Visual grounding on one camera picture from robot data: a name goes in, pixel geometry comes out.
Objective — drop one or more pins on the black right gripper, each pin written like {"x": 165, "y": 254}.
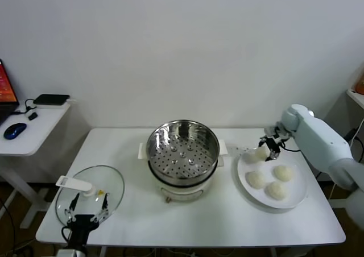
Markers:
{"x": 277, "y": 134}

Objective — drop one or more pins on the white round plate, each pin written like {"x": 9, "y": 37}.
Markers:
{"x": 295, "y": 191}

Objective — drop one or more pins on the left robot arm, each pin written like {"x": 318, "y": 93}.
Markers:
{"x": 72, "y": 250}

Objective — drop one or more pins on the flat black box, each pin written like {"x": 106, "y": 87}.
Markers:
{"x": 51, "y": 99}

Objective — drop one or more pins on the perforated steel steamer basket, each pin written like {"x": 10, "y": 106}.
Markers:
{"x": 182, "y": 157}

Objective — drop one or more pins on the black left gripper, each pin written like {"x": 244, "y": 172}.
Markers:
{"x": 81, "y": 223}

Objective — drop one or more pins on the orange object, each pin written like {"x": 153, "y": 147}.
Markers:
{"x": 359, "y": 85}

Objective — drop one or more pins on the blue computer mouse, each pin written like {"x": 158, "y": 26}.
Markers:
{"x": 14, "y": 131}

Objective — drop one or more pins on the black laptop with red screen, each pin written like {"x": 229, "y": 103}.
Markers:
{"x": 6, "y": 92}

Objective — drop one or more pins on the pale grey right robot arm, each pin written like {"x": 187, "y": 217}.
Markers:
{"x": 318, "y": 137}

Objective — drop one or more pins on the white steamed baozi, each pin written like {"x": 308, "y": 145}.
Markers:
{"x": 256, "y": 180}
{"x": 256, "y": 156}
{"x": 283, "y": 173}
{"x": 275, "y": 191}

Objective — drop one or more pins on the white electric cooker pot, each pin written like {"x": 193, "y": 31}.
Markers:
{"x": 182, "y": 193}

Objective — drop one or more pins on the white side desk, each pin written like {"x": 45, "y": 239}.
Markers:
{"x": 28, "y": 139}

